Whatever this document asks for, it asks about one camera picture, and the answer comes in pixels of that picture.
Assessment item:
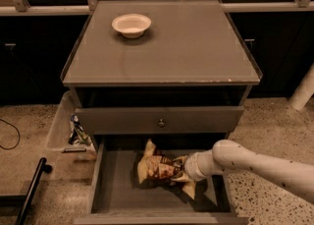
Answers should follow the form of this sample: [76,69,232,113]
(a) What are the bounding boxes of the black metal bar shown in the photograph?
[0,157,53,225]

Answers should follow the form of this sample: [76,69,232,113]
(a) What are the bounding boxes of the grey drawer cabinet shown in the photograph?
[63,0,262,149]

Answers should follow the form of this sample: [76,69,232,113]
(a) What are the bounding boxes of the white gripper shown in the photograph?
[171,150,213,183]

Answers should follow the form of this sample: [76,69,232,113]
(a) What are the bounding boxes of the black floor cable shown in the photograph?
[0,118,22,150]

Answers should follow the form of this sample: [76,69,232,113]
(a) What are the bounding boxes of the grey top drawer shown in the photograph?
[76,106,243,135]

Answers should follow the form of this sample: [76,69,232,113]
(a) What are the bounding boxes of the brass drawer knob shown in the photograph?
[158,119,166,128]

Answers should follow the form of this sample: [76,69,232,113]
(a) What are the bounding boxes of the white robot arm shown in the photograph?
[183,140,314,203]

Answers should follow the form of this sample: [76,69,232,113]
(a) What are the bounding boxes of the grey open middle drawer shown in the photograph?
[74,139,248,225]

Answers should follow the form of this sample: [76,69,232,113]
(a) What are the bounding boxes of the brown chip bag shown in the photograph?
[137,140,196,199]

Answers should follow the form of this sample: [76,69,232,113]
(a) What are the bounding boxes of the white paper bowl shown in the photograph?
[112,14,151,38]

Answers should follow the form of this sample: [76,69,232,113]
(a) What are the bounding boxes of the clear plastic bin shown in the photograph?
[46,91,94,152]

